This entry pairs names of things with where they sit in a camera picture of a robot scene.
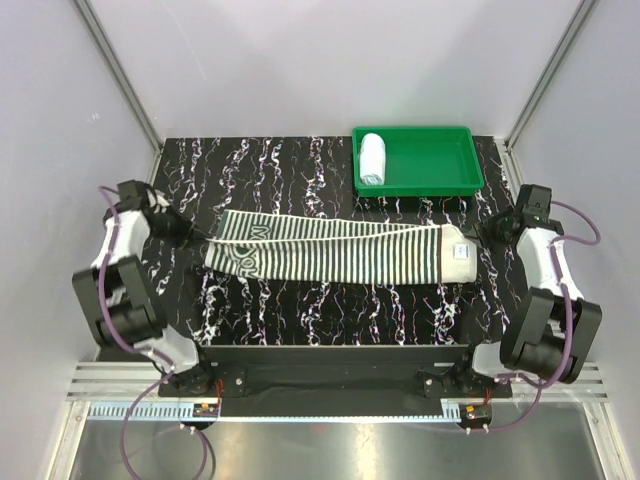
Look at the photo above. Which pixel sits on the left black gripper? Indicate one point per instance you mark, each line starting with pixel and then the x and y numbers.
pixel 186 230

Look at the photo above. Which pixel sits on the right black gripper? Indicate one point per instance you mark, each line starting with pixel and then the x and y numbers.
pixel 487 224

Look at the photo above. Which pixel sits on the green white striped towel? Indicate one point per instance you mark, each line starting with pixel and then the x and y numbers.
pixel 281 247

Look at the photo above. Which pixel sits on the light blue towel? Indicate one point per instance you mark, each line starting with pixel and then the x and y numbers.
pixel 372 160

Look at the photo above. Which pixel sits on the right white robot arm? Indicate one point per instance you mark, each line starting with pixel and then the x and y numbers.
pixel 548 340

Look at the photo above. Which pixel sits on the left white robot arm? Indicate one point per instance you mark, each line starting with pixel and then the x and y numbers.
pixel 117 298

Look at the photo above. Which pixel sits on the green plastic tray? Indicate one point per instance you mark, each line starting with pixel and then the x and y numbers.
pixel 423 161

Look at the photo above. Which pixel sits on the black marble pattern mat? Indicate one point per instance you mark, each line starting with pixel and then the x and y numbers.
pixel 313 177

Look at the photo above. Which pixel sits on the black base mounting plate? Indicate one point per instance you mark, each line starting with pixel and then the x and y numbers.
pixel 251 370

